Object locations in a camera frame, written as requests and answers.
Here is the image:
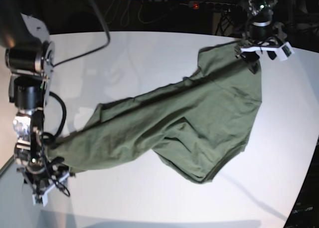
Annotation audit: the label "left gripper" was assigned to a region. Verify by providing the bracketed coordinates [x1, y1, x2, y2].
[234, 23, 287, 75]

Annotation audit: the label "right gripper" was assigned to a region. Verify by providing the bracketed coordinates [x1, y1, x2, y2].
[16, 157, 74, 196]

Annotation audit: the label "green t-shirt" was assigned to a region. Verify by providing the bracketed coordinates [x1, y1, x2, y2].
[46, 44, 262, 184]

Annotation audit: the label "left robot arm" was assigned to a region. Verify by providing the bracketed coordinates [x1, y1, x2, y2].
[235, 0, 291, 74]

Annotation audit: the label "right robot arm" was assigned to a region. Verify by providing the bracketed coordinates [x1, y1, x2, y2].
[0, 0, 70, 204]

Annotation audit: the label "black power strip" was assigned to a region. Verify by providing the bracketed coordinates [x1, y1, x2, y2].
[187, 1, 243, 12]

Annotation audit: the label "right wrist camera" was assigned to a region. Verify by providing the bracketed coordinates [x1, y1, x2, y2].
[32, 191, 48, 207]

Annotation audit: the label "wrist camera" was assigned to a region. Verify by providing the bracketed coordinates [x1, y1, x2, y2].
[276, 41, 295, 61]
[32, 191, 48, 207]

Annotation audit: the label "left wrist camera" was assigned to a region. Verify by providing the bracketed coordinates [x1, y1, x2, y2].
[276, 41, 295, 61]

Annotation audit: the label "black cable bundle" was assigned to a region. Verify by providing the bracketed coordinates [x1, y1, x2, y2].
[214, 10, 236, 36]

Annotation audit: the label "grey cable loops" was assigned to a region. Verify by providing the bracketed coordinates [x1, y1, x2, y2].
[103, 0, 175, 25]

